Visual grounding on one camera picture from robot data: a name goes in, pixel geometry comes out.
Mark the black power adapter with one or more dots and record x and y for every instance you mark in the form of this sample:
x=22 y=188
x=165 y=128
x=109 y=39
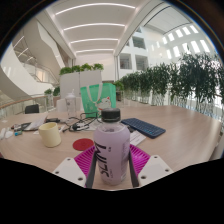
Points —
x=52 y=120

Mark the green tote bag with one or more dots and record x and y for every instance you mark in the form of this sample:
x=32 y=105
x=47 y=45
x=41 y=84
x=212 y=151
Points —
x=90 y=98

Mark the green plants on cabinet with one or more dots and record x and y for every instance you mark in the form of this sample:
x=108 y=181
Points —
x=81 y=68

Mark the flat round red coaster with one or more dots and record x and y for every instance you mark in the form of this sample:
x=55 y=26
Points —
x=82 y=144

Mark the cream yellow mug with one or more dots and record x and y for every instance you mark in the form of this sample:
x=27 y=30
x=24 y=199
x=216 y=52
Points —
x=50 y=136

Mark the purple drink bottle black cap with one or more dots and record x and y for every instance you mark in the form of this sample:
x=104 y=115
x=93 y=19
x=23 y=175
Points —
x=111 y=153

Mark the clear plastic lidded tumbler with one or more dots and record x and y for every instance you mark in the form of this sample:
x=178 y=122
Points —
x=70 y=105

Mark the black chair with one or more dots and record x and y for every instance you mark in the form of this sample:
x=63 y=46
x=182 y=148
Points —
x=32 y=109

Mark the ceiling strip lights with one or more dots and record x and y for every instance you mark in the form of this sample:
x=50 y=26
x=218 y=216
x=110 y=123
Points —
x=95 y=25

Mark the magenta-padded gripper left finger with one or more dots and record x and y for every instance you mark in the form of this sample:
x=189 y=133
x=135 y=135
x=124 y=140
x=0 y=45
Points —
x=83 y=160

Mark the wooden planter with plants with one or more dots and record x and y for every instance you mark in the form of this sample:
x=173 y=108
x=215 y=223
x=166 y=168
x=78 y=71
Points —
x=52 y=92
x=119 y=86

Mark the white computer mouse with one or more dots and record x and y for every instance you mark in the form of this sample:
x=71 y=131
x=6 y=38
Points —
x=8 y=134

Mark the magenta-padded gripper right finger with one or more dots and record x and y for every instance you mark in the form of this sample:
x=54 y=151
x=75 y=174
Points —
x=140 y=160

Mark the dark blue keyboard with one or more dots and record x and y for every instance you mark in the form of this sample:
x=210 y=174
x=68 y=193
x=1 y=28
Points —
x=144 y=128

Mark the row of green hedge plants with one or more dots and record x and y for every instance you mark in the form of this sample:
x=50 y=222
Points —
x=180 y=80

